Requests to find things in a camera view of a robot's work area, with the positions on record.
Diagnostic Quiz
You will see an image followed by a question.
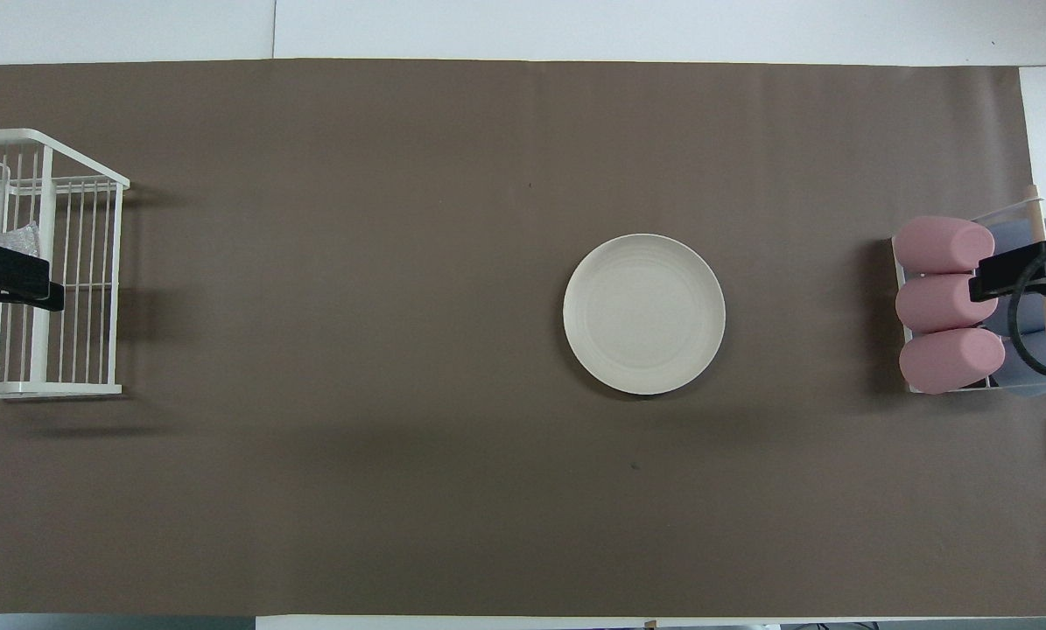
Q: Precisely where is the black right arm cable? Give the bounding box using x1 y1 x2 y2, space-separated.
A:
1008 236 1046 379

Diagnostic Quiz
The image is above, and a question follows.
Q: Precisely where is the white wire dish rack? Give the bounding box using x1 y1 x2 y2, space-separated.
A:
0 129 130 400

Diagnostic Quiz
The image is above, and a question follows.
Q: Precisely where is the brown table mat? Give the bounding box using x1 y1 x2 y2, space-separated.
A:
0 59 1046 618

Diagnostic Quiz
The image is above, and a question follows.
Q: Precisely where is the cream round plate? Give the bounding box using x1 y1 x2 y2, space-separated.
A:
563 234 727 396

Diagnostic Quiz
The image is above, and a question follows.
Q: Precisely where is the cup rack with wooden bar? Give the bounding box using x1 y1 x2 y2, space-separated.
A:
890 184 1046 400

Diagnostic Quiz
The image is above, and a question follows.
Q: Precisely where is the silver mesh sponge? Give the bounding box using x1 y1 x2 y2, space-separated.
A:
0 222 44 260

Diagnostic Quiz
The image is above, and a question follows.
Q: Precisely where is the pink plastic cup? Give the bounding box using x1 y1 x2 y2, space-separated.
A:
895 274 987 334
899 328 1007 395
893 216 996 275

